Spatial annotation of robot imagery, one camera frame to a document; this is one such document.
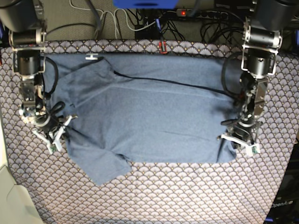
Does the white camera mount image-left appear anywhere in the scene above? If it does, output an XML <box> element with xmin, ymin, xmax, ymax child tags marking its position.
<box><xmin>32</xmin><ymin>115</ymin><xmax>78</xmax><ymax>154</ymax></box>

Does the black power strip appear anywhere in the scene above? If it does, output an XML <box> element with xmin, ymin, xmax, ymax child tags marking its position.
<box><xmin>175</xmin><ymin>8</ymin><xmax>229</xmax><ymax>21</ymax></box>

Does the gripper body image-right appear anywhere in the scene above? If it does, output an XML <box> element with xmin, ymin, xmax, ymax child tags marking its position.
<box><xmin>221</xmin><ymin>118</ymin><xmax>261</xmax><ymax>144</ymax></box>

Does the black robot arm image-left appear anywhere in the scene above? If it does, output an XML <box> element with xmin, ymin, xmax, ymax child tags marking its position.
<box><xmin>0</xmin><ymin>0</ymin><xmax>64</xmax><ymax>143</ymax></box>

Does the blue grey T-shirt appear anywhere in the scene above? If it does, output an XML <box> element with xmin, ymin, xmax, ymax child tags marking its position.
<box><xmin>49</xmin><ymin>54</ymin><xmax>237</xmax><ymax>185</ymax></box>

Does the white cable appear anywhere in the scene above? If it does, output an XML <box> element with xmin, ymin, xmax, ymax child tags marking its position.
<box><xmin>69</xmin><ymin>0</ymin><xmax>157</xmax><ymax>39</ymax></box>

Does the blue box overhead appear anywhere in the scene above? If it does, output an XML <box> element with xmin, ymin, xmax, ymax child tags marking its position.
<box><xmin>113</xmin><ymin>0</ymin><xmax>178</xmax><ymax>9</ymax></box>

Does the fan patterned table cloth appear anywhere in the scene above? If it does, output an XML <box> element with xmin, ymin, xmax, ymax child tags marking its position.
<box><xmin>0</xmin><ymin>48</ymin><xmax>299</xmax><ymax>224</ymax></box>

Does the red black clamp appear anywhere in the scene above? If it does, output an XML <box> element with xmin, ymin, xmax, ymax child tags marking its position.
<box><xmin>158</xmin><ymin>41</ymin><xmax>168</xmax><ymax>54</ymax></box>

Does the black OpenArm base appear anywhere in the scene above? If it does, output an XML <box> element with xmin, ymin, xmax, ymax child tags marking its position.
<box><xmin>264</xmin><ymin>140</ymin><xmax>299</xmax><ymax>224</ymax></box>

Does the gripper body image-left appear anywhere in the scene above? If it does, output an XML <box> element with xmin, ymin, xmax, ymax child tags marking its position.
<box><xmin>20</xmin><ymin>101</ymin><xmax>68</xmax><ymax>140</ymax></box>

